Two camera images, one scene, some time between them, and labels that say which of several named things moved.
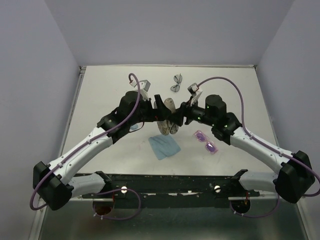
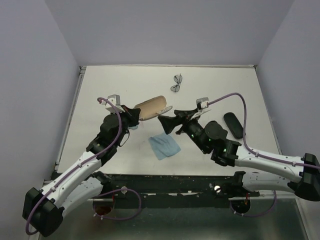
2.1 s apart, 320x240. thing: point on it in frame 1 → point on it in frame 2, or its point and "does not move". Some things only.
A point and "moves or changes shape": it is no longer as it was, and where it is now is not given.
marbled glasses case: (166, 127) moves or changes shape
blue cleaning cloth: (164, 145) does not move
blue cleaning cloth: (134, 127) does not move
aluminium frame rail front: (97, 218) does not move
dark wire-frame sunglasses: (177, 78) does not move
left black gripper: (161, 113) → (132, 114)
